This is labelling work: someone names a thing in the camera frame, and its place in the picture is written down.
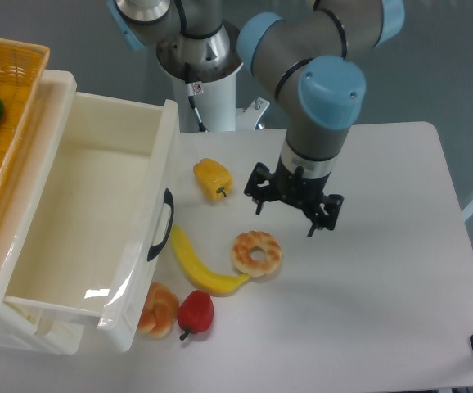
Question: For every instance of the orange wicker basket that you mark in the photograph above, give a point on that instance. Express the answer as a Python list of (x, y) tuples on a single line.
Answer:
[(21, 68)]

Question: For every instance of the white plastic drawer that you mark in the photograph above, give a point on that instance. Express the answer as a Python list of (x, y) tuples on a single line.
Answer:
[(84, 263)]

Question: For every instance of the red toy bell pepper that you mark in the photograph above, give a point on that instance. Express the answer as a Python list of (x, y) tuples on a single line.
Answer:
[(195, 314)]

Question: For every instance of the black drawer handle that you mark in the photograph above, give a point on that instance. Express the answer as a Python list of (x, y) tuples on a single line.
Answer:
[(165, 226)]

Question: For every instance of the white drawer cabinet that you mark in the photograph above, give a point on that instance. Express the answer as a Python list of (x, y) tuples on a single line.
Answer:
[(24, 327)]

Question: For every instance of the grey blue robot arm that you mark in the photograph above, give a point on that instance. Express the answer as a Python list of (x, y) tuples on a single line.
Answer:
[(307, 67)]

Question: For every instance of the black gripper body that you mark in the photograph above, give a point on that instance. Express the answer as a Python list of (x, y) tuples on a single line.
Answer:
[(293, 189)]

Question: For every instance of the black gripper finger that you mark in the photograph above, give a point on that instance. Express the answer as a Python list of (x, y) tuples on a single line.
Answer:
[(324, 214), (260, 186)]

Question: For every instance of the yellow toy banana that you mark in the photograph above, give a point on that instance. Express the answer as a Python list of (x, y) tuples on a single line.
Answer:
[(197, 272)]

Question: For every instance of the glazed toy donut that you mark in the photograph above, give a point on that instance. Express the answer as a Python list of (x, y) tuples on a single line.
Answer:
[(256, 253)]

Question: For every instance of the brown toy bread roll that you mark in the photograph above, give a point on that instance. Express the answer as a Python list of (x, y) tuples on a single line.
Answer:
[(159, 312)]

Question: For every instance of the yellow toy bell pepper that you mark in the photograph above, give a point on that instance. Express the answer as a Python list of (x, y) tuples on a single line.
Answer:
[(214, 179)]

